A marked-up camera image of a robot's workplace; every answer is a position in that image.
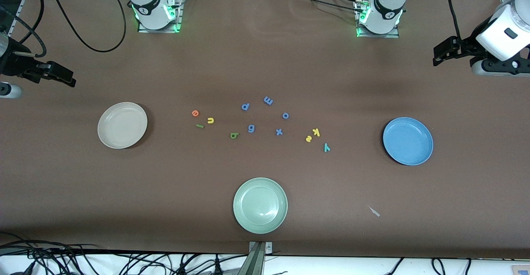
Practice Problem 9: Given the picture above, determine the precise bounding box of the brown table cover sheet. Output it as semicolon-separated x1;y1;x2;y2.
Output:
0;0;530;259

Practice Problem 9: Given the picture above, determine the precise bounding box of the aluminium camera post bracket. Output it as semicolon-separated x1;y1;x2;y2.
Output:
238;241;273;275

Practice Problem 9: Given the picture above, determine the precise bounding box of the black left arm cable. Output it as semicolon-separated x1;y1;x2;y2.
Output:
446;0;464;46

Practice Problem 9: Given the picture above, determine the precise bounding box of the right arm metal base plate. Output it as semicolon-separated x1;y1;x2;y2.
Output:
137;0;183;33

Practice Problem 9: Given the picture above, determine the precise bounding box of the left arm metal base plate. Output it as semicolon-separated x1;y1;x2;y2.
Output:
355;0;400;39

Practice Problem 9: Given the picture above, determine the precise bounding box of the black cable tangle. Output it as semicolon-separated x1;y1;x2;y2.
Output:
0;232;249;275

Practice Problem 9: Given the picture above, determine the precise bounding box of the pale green plate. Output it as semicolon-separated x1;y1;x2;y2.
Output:
233;177;288;234

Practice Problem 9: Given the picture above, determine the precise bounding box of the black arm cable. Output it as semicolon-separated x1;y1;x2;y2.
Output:
446;0;464;46
12;0;127;58

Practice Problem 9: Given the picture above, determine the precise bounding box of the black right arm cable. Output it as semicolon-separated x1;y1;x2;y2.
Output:
12;0;127;58

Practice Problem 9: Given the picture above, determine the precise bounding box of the beige brown plate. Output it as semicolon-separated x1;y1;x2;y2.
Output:
97;102;148;149

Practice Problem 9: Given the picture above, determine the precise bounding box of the blue plate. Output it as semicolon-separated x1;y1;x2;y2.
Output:
383;117;434;166

